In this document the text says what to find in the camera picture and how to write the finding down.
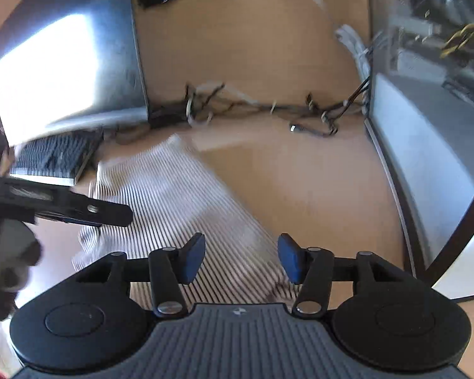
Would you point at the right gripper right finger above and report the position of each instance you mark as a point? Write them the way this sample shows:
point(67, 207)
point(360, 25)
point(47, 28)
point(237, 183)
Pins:
point(314, 269)

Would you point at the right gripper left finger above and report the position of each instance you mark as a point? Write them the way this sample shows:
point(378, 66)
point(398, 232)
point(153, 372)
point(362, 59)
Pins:
point(165, 270)

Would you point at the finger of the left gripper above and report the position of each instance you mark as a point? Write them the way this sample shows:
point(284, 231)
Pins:
point(78, 209)

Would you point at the striped white black garment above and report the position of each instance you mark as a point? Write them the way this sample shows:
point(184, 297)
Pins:
point(173, 195)

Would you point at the black keyboard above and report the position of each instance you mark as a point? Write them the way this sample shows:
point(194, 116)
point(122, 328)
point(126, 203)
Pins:
point(62, 156)

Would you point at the black computer monitor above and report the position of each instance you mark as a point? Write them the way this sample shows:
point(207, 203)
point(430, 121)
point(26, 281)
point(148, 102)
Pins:
point(68, 65)

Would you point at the glass panel computer case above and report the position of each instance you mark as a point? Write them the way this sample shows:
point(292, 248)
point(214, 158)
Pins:
point(421, 120)

